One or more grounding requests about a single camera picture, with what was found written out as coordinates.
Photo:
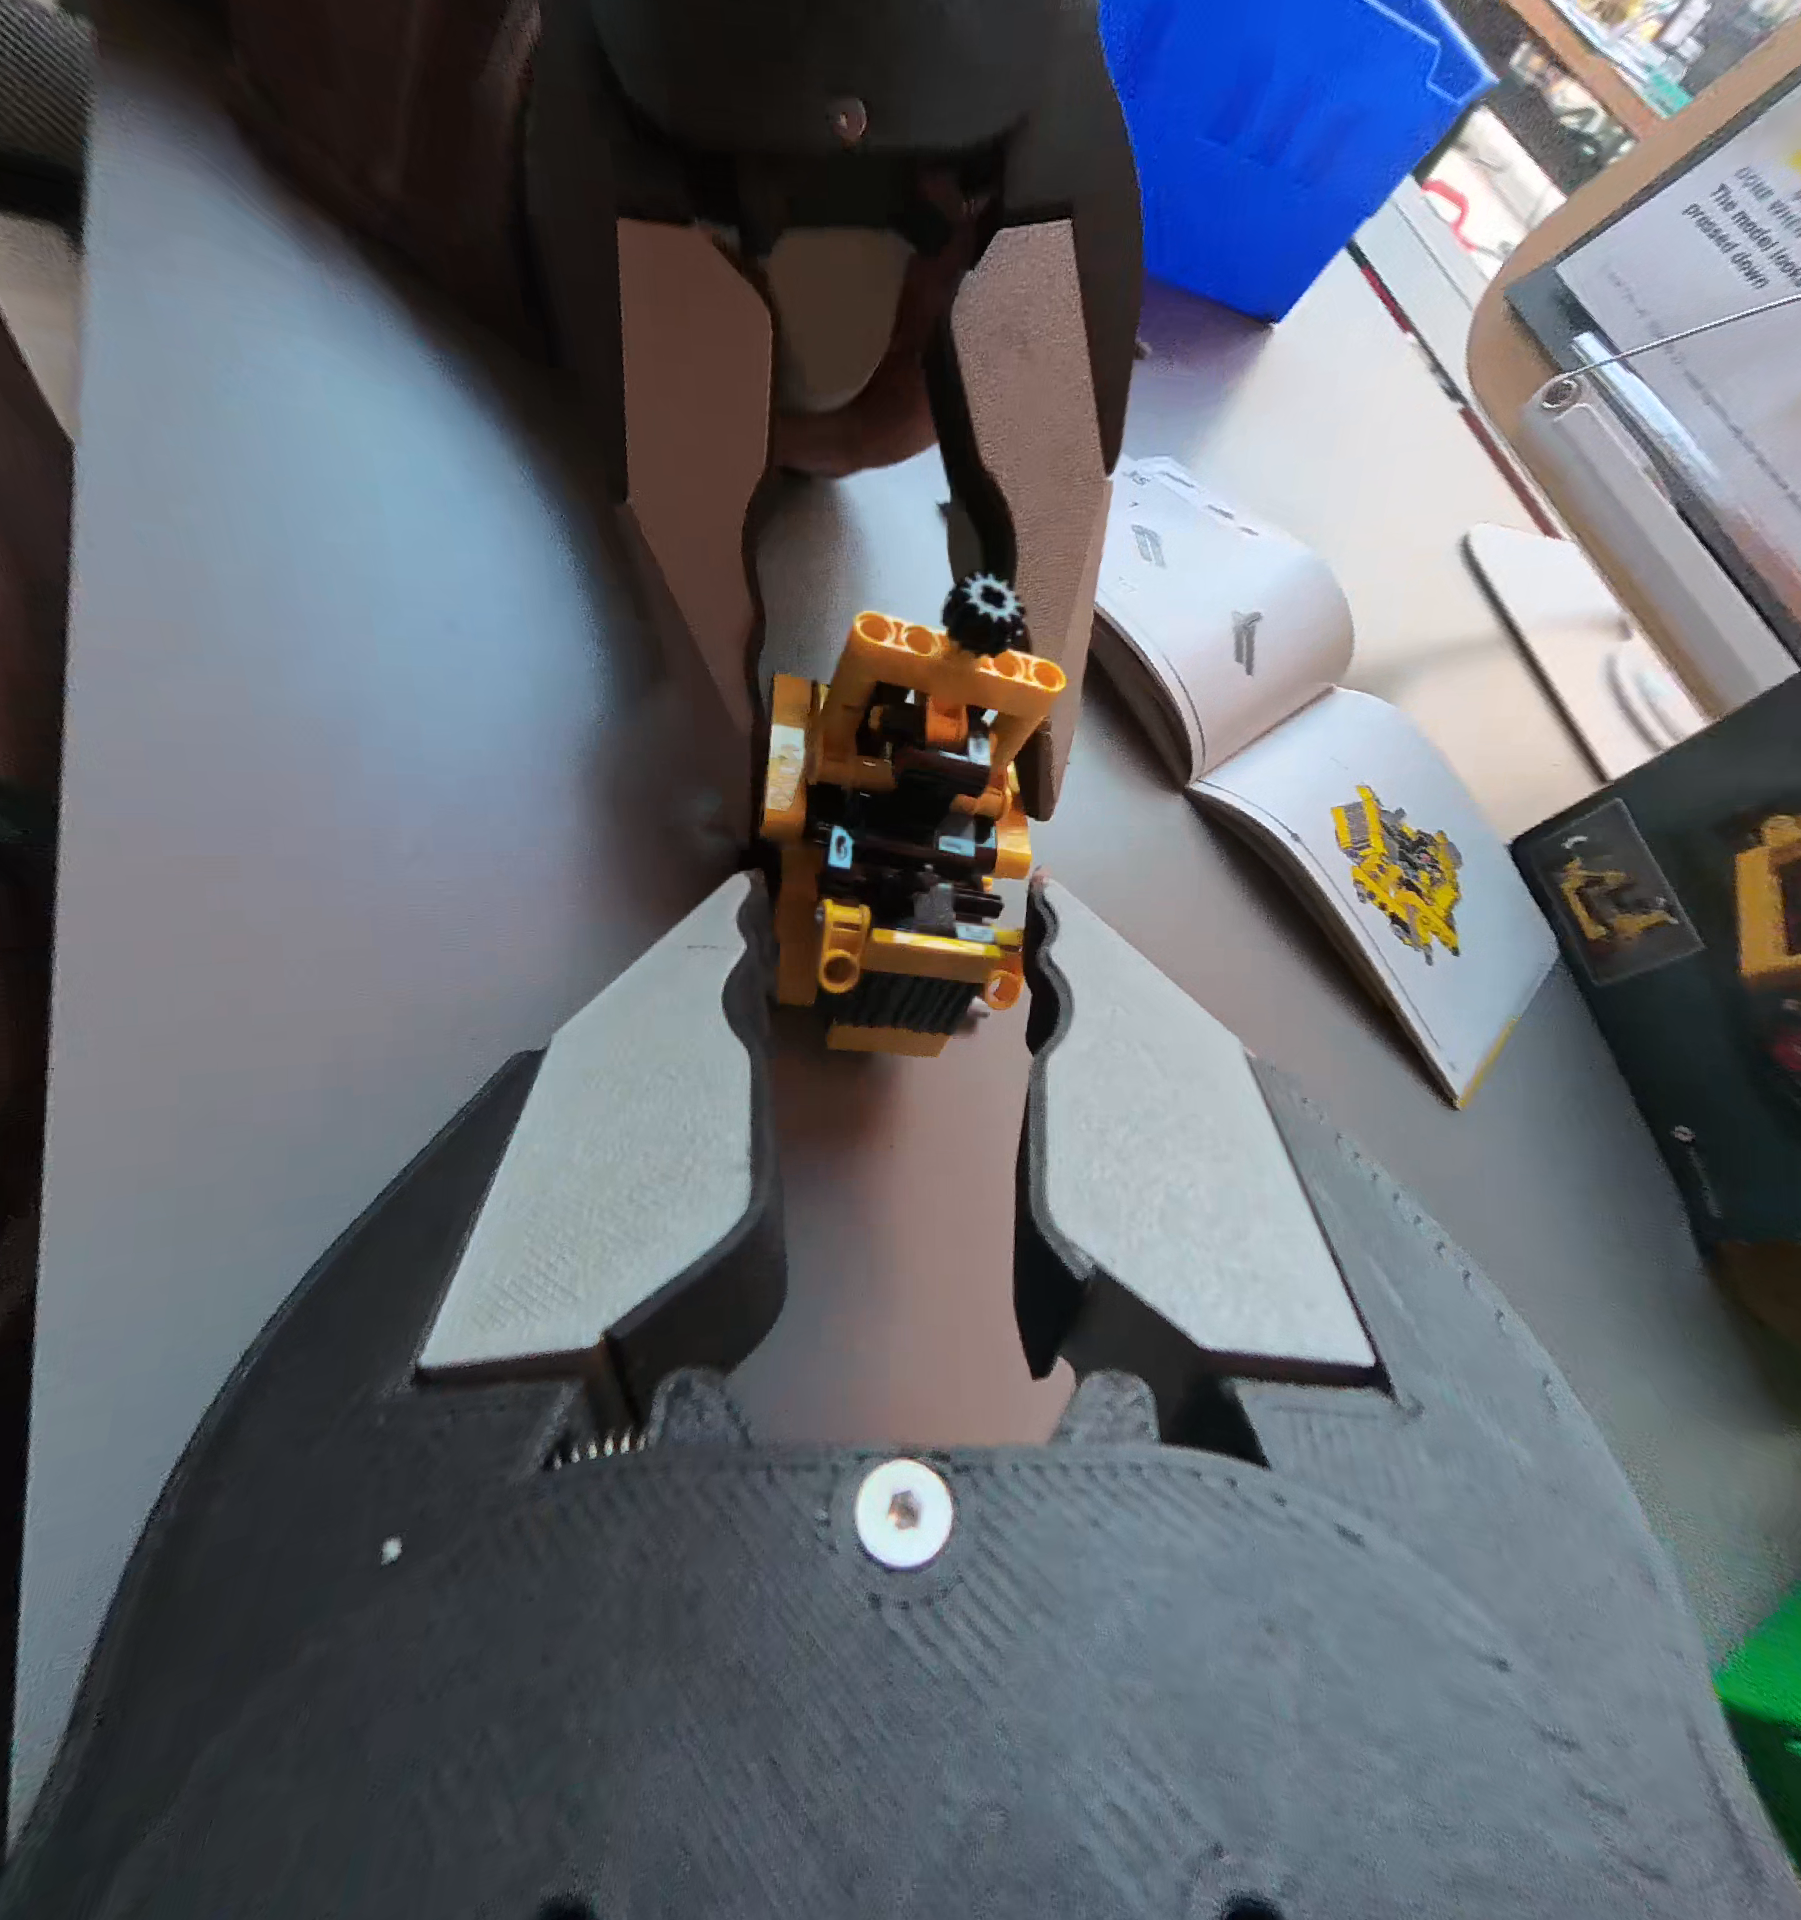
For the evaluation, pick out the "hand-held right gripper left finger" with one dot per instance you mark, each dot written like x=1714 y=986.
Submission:
x=600 y=1171

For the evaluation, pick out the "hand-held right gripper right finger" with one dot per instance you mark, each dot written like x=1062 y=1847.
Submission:
x=1185 y=1186

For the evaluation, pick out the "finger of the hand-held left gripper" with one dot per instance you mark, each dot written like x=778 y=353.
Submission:
x=1034 y=436
x=689 y=421

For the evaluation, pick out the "yellow black lego model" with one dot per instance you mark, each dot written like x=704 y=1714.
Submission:
x=900 y=841

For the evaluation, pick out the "black lego box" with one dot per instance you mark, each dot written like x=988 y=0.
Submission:
x=1724 y=976

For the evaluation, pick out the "person's left hand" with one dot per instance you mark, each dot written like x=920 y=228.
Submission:
x=853 y=448

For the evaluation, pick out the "blue plastic bin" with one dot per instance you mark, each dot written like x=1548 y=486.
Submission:
x=1275 y=137

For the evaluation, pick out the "open instruction booklet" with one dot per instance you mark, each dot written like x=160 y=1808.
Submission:
x=1291 y=751

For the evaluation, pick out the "wooden-edged board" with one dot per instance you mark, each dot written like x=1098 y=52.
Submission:
x=1529 y=285

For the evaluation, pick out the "white flat stand base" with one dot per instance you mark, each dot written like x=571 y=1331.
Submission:
x=1574 y=631

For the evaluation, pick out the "printed paper sheet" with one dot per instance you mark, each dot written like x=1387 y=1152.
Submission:
x=1724 y=256

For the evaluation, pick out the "grey fabric chair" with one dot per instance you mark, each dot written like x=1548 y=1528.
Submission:
x=6 y=90

